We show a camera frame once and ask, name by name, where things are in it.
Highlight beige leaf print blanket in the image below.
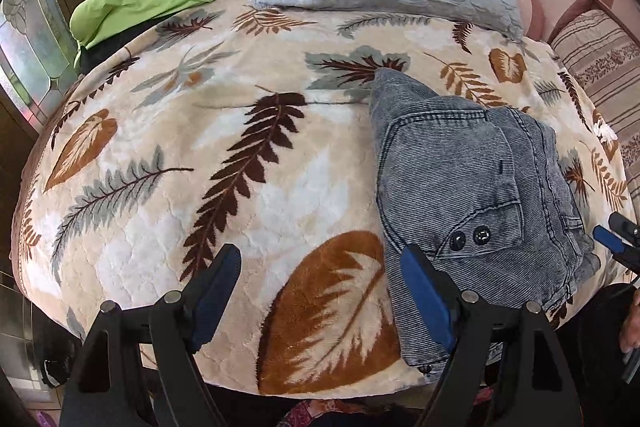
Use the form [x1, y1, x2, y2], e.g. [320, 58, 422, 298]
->
[10, 0, 633, 400]

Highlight wooden door with patterned glass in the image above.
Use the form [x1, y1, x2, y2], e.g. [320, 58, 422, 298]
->
[0, 0, 101, 142]

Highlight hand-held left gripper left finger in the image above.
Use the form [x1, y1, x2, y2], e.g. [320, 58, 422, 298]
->
[59, 243, 242, 427]

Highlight striped pillow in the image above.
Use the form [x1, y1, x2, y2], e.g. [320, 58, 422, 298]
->
[550, 9, 640, 188]

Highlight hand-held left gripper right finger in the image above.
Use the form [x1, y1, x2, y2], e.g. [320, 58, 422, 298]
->
[400, 244, 583, 427]

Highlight person's red patterned clothing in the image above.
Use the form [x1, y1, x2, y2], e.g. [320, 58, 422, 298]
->
[277, 398, 418, 427]

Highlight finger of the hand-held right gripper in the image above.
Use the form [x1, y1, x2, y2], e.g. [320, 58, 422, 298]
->
[592, 224, 640, 269]
[607, 212, 640, 249]

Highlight person's right hand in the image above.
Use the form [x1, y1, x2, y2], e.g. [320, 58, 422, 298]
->
[619, 287, 640, 354]

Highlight blue denim pants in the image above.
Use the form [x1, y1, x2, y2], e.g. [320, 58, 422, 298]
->
[369, 68, 601, 375]

